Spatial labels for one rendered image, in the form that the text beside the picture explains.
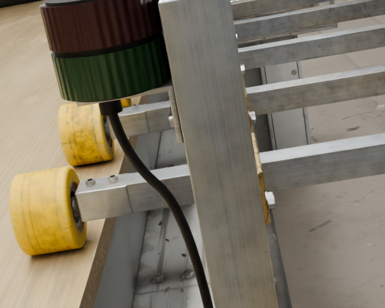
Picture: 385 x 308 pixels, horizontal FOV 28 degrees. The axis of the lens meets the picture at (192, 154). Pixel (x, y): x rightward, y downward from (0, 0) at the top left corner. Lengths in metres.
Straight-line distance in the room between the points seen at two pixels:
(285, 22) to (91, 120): 0.59
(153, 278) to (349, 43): 0.49
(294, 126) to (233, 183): 2.69
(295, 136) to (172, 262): 1.84
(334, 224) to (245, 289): 2.38
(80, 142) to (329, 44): 0.44
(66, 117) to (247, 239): 0.57
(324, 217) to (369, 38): 1.71
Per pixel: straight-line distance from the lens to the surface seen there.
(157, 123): 0.96
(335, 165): 0.72
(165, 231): 1.44
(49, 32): 0.39
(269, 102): 0.95
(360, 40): 1.21
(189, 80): 0.38
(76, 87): 0.38
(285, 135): 3.10
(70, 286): 0.69
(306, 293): 2.40
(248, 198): 0.40
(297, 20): 1.45
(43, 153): 1.08
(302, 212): 2.92
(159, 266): 1.32
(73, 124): 0.95
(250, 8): 1.69
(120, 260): 1.18
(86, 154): 0.96
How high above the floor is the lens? 1.21
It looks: 19 degrees down
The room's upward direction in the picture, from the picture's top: 10 degrees counter-clockwise
